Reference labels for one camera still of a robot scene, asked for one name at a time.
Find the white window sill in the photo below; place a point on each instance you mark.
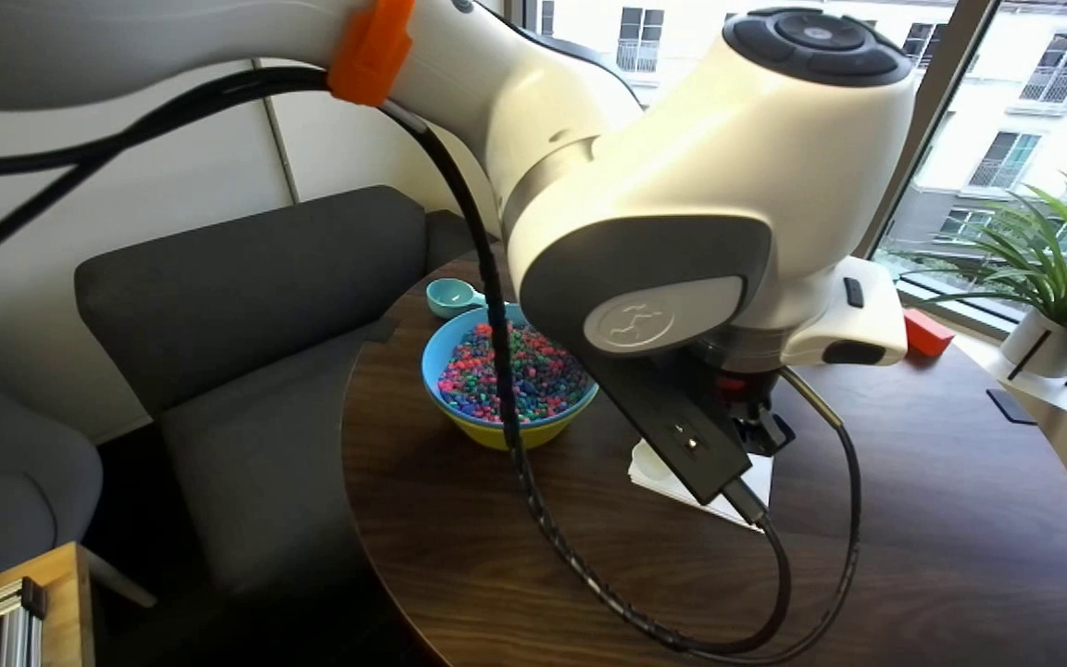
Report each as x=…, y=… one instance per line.
x=974, y=372

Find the red toy block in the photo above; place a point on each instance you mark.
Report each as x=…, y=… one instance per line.
x=929, y=335

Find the grey armchair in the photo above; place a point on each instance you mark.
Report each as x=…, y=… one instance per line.
x=3, y=494

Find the dark flat card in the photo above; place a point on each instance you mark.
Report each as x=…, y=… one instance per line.
x=1014, y=410

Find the dark window frame post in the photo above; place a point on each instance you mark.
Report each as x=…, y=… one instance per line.
x=942, y=125

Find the white paper napkin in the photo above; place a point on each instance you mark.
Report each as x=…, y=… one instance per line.
x=655, y=470

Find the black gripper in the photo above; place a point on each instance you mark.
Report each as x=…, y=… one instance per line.
x=751, y=395

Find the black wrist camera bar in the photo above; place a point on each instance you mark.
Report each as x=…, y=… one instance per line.
x=670, y=426

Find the white apartment building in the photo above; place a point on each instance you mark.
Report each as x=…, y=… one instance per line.
x=1027, y=111

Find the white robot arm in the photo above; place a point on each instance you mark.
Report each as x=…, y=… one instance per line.
x=744, y=162

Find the blue bowl yellow outside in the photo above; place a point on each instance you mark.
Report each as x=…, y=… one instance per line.
x=520, y=434

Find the green potted plant white pot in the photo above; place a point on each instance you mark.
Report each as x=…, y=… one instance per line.
x=1039, y=342

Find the colourful gravel pebbles pile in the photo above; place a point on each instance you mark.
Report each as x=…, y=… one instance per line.
x=554, y=376

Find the teal spoon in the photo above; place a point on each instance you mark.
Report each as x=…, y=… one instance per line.
x=450, y=297

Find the grey fabric sofa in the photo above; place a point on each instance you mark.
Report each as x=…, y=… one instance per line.
x=249, y=297

